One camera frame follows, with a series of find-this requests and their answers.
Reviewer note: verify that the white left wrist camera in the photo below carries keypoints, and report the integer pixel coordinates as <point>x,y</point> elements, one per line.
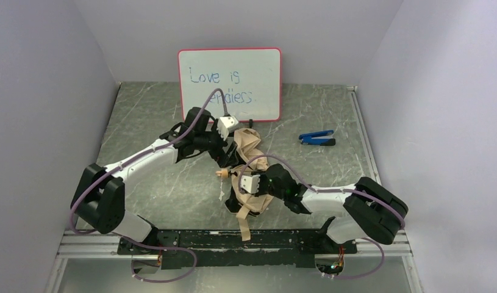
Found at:
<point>225,125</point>

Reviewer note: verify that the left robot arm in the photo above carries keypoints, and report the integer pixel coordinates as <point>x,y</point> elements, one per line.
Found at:
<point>100,197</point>

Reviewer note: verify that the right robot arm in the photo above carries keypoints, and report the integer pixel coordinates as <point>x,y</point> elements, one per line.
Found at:
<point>364,209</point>

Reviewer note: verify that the red framed whiteboard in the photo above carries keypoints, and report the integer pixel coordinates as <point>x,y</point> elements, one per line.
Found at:
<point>247,80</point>

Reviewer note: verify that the aluminium frame rail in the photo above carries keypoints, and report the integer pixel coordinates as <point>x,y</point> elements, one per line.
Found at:
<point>104,246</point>

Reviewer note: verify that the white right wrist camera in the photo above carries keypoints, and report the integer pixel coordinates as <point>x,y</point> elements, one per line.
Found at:
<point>249,184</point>

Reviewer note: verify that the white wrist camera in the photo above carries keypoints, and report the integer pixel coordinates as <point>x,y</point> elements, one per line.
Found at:
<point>225,125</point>
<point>249,184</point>

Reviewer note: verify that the blue and black stapler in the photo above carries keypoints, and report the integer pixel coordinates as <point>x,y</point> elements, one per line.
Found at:
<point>319,138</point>

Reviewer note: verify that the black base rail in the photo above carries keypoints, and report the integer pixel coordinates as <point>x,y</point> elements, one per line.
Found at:
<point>222,248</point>

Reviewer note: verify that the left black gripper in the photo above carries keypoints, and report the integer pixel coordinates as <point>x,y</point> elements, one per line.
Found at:
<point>221,149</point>

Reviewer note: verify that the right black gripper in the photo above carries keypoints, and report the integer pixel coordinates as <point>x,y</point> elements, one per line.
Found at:
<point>240,198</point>

